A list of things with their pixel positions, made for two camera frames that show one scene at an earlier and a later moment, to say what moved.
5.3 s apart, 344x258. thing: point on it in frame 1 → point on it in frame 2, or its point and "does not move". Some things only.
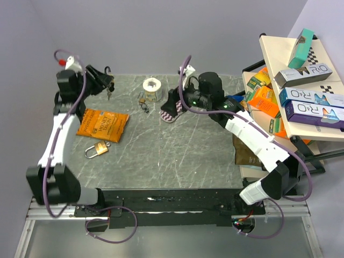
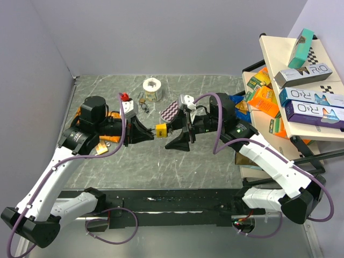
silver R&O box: [289, 77] does not move
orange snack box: [265, 101] does not move
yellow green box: [260, 79] does not move
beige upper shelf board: [277, 50] does not move
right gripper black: [170, 107] → [181, 143]
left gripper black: [106, 79] → [134, 129]
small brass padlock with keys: [142, 101] does not move
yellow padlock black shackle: [110, 75] → [162, 130]
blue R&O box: [311, 97] does not move
